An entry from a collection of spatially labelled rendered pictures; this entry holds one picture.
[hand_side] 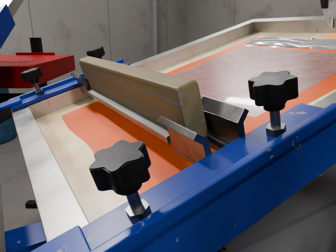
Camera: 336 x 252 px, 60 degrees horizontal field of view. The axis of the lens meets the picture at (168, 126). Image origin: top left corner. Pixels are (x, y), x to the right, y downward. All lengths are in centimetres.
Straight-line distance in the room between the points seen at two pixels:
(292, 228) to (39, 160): 40
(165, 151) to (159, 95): 9
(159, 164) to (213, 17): 530
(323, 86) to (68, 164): 42
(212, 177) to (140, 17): 525
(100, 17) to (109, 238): 489
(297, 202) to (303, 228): 5
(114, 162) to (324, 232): 49
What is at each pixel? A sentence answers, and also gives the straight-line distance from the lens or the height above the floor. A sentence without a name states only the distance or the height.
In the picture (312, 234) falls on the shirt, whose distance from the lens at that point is 60.
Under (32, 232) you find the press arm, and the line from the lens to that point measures 56.
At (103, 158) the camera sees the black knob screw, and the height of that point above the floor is 115.
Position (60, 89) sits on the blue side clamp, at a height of 111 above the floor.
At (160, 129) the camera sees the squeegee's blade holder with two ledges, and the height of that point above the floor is 112.
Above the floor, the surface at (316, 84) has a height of 115.
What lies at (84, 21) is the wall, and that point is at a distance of 495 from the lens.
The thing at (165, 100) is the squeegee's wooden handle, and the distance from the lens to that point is 35.
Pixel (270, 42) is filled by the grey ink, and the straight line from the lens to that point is 84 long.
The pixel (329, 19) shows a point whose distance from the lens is 85.
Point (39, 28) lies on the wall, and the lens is 471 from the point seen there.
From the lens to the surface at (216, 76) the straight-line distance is 66.
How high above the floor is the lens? 124
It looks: 18 degrees down
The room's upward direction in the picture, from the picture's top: straight up
